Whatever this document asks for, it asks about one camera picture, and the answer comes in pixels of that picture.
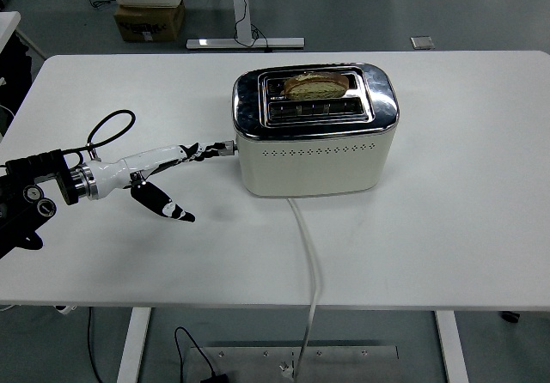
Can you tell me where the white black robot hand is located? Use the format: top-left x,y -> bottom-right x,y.
88,141 -> 235,224

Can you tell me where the cream chrome two-slot toaster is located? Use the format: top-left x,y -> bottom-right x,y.
221,61 -> 400,198

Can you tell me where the brown cardboard box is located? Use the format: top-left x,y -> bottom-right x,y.
113,0 -> 186,43

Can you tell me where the black bulky object beside table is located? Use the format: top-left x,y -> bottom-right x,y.
0,34 -> 34,140

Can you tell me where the white desk leg with foot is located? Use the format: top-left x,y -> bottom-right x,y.
186,0 -> 306,52

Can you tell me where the brown bread slice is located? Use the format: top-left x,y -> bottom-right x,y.
282,70 -> 351,101

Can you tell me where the white table leg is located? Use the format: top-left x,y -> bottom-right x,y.
434,310 -> 471,383
115,307 -> 153,383

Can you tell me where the white side table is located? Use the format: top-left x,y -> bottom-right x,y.
0,10 -> 47,61

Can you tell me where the grey metal plate with screws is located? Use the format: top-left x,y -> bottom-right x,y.
188,344 -> 400,383

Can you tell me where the thin black cable on desk leg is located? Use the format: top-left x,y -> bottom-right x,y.
234,0 -> 274,53

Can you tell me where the thin black hanging cable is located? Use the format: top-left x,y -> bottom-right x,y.
86,307 -> 105,383

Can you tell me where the white toaster power cable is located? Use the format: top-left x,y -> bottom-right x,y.
279,197 -> 324,379

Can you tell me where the black cable with power adapter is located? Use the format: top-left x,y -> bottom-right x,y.
174,325 -> 231,383

